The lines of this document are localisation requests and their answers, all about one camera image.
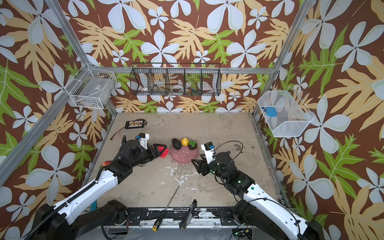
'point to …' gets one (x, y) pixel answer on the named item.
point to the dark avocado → (177, 144)
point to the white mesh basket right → (283, 113)
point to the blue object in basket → (270, 111)
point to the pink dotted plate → (183, 155)
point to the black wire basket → (175, 79)
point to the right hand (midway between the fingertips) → (195, 158)
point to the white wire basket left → (91, 87)
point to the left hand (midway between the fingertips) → (163, 146)
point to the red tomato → (164, 153)
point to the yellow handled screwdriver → (160, 218)
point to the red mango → (106, 163)
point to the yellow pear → (185, 141)
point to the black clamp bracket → (183, 223)
